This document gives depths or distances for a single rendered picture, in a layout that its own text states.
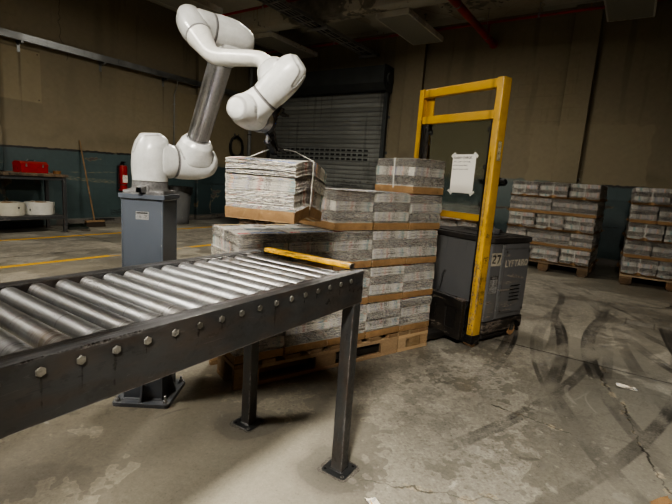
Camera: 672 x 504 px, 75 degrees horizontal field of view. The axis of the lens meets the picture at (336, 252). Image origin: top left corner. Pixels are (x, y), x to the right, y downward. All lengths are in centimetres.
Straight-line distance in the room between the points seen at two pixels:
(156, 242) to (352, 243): 109
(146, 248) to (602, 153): 760
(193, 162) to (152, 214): 31
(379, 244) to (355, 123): 755
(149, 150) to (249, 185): 61
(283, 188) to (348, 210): 94
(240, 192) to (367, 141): 829
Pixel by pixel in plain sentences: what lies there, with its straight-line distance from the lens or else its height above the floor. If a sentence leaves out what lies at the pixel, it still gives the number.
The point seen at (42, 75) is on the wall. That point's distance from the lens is 889.
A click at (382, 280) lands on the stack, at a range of 277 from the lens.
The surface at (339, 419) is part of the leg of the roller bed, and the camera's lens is 178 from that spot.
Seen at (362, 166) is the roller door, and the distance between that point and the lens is 992.
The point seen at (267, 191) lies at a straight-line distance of 165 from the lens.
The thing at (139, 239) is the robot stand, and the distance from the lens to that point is 215.
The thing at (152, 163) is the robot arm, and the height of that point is 114.
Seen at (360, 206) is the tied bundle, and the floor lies 98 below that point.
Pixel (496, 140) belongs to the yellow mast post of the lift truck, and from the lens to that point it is 313.
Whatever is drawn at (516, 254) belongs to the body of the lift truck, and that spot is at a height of 66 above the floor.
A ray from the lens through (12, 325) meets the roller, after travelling 111.
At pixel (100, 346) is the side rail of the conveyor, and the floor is 79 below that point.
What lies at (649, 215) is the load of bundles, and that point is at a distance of 687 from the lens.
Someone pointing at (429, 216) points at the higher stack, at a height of 92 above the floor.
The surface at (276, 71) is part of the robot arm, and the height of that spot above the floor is 145.
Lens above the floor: 113
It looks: 10 degrees down
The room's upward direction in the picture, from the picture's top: 4 degrees clockwise
